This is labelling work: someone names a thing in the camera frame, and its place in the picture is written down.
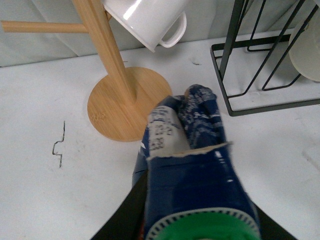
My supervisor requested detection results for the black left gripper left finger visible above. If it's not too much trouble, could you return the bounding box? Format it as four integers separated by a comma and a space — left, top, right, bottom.
92, 171, 148, 240

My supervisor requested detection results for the cream ribbed mug left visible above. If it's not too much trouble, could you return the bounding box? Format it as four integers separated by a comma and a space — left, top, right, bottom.
289, 11, 320, 82

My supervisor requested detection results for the wooden mug tree stand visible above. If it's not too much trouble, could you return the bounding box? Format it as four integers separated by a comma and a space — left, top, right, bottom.
1, 0, 172, 142

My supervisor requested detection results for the black wire cup rack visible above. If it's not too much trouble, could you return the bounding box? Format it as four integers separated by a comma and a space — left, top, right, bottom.
211, 0, 320, 117

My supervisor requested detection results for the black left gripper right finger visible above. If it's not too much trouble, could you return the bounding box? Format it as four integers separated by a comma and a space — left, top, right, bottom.
253, 203, 297, 240

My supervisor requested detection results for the blue white milk carton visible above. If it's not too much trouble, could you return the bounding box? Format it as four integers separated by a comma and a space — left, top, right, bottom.
132, 84, 261, 240

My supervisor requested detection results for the white enamel mug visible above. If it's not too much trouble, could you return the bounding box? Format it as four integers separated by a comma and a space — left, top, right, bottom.
102, 0, 189, 53

